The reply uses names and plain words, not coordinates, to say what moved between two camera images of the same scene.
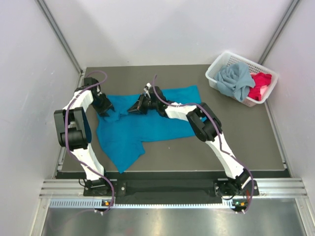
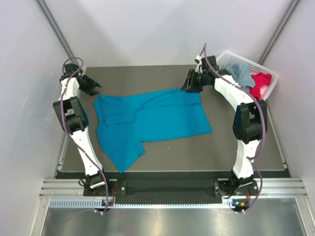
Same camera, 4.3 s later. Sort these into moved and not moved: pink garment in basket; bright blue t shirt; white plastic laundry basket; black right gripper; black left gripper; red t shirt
Moved: black left gripper; black right gripper
Not moved: pink garment in basket; white plastic laundry basket; red t shirt; bright blue t shirt
